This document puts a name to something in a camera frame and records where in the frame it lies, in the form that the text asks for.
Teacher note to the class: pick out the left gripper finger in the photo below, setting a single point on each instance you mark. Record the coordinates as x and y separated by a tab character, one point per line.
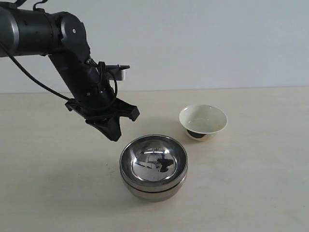
124	109
109	126

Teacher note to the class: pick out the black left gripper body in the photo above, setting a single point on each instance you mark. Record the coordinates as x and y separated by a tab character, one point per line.
93	85

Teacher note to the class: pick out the ribbed steel bowl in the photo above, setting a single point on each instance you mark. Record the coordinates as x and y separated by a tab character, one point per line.
153	163

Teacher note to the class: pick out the white ceramic bowl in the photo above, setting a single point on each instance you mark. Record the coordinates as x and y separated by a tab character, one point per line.
202	121

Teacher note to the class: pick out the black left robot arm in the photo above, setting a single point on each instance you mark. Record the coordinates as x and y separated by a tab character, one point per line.
62	37

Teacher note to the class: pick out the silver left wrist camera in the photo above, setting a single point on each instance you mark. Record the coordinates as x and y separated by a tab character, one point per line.
118	71

